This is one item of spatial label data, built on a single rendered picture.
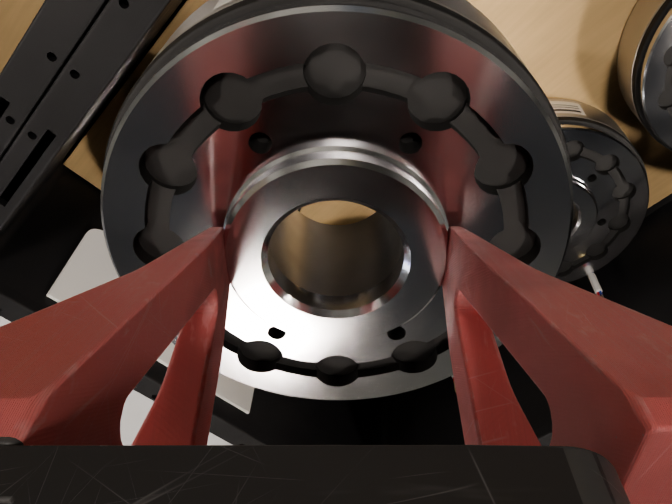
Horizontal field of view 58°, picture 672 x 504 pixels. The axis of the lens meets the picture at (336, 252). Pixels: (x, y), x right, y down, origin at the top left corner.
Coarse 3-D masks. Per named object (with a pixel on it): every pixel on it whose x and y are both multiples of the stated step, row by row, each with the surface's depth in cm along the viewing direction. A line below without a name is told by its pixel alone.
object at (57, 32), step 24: (48, 0) 20; (72, 0) 20; (96, 0) 20; (48, 24) 20; (72, 24) 20; (24, 48) 21; (48, 48) 21; (72, 48) 21; (24, 72) 21; (48, 72) 21; (0, 96) 22; (24, 96) 22; (0, 120) 22; (24, 120) 22; (0, 144) 23
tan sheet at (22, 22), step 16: (0, 0) 30; (16, 0) 30; (32, 0) 30; (0, 16) 30; (16, 16) 30; (32, 16) 30; (0, 32) 31; (16, 32) 30; (0, 48) 31; (0, 64) 32
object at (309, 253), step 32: (288, 224) 15; (320, 224) 16; (352, 224) 16; (384, 224) 15; (288, 256) 14; (320, 256) 15; (352, 256) 15; (384, 256) 14; (320, 288) 14; (352, 288) 14
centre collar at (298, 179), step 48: (240, 192) 12; (288, 192) 12; (336, 192) 12; (384, 192) 12; (432, 192) 12; (240, 240) 12; (432, 240) 12; (240, 288) 13; (288, 288) 14; (384, 288) 14; (432, 288) 13; (336, 336) 14
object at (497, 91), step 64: (320, 0) 11; (192, 64) 11; (256, 64) 11; (320, 64) 11; (384, 64) 11; (448, 64) 11; (128, 128) 12; (192, 128) 12; (256, 128) 12; (320, 128) 12; (384, 128) 12; (448, 128) 12; (512, 128) 11; (128, 192) 12; (192, 192) 12; (448, 192) 12; (512, 192) 13; (128, 256) 13; (256, 320) 14; (256, 384) 16; (320, 384) 16; (384, 384) 16
